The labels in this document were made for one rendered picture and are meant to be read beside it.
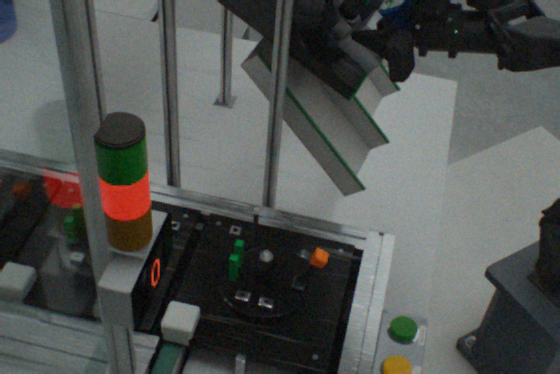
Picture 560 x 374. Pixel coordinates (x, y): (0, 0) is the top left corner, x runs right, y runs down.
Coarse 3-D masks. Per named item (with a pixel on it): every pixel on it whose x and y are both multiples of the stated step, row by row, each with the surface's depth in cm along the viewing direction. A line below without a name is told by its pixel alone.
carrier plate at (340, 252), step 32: (224, 224) 127; (192, 256) 122; (224, 256) 122; (352, 256) 124; (192, 288) 118; (320, 288) 119; (224, 320) 114; (288, 320) 115; (320, 320) 115; (224, 352) 112; (256, 352) 111; (288, 352) 111; (320, 352) 111
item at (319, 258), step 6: (300, 252) 112; (306, 252) 112; (318, 252) 111; (324, 252) 111; (300, 258) 111; (306, 258) 111; (312, 258) 111; (318, 258) 110; (324, 258) 111; (312, 264) 112; (318, 264) 111; (324, 264) 111; (306, 270) 113; (312, 270) 113; (300, 276) 114; (306, 276) 114; (300, 282) 115
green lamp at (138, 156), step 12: (96, 144) 75; (144, 144) 76; (96, 156) 76; (108, 156) 75; (120, 156) 75; (132, 156) 75; (144, 156) 77; (108, 168) 76; (120, 168) 76; (132, 168) 76; (144, 168) 78; (108, 180) 77; (120, 180) 77; (132, 180) 77
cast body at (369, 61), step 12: (372, 12) 113; (336, 24) 114; (360, 24) 114; (372, 24) 111; (384, 24) 111; (348, 36) 112; (348, 48) 114; (360, 48) 113; (360, 60) 114; (372, 60) 113
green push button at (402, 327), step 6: (396, 318) 116; (402, 318) 116; (408, 318) 116; (390, 324) 116; (396, 324) 115; (402, 324) 115; (408, 324) 116; (414, 324) 116; (390, 330) 115; (396, 330) 115; (402, 330) 115; (408, 330) 115; (414, 330) 115; (396, 336) 114; (402, 336) 114; (408, 336) 114; (414, 336) 115
